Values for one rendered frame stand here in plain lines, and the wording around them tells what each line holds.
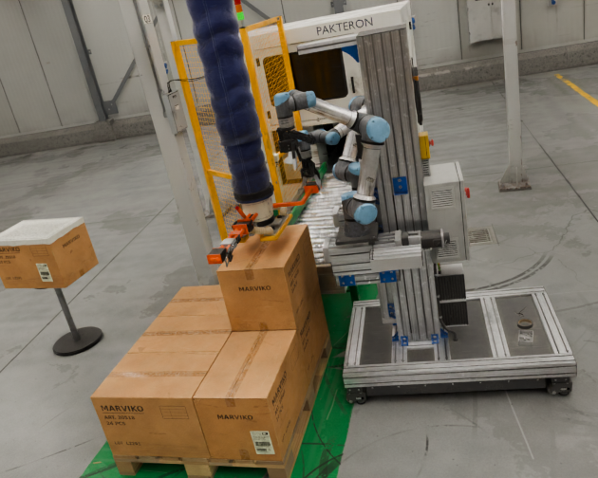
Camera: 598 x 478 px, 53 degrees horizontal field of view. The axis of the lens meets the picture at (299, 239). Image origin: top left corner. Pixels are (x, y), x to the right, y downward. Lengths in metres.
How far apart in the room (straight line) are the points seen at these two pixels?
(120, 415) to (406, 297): 1.72
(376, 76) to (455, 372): 1.67
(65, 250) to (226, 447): 2.12
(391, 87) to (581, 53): 9.69
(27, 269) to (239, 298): 1.98
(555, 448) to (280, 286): 1.61
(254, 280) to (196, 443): 0.91
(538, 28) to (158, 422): 10.71
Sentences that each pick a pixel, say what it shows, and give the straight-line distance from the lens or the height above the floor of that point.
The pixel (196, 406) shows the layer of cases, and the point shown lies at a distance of 3.14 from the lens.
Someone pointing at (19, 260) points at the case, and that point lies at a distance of 4.86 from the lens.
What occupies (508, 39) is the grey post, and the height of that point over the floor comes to 1.49.
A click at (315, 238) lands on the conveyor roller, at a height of 0.55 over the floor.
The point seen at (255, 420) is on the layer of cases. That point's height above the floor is 0.41.
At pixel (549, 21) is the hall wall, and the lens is 12.61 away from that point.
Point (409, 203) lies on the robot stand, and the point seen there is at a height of 1.12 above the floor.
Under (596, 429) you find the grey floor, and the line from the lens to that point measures 3.50.
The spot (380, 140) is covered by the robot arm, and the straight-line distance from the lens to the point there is 2.93.
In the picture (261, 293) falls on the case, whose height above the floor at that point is 0.79.
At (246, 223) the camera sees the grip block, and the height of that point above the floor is 1.20.
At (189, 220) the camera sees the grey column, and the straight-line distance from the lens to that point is 4.93.
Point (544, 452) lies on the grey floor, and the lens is 3.34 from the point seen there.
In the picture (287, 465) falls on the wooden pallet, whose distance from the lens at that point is 3.27.
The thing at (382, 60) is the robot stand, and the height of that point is 1.90.
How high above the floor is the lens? 2.30
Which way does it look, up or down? 22 degrees down
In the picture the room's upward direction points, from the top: 12 degrees counter-clockwise
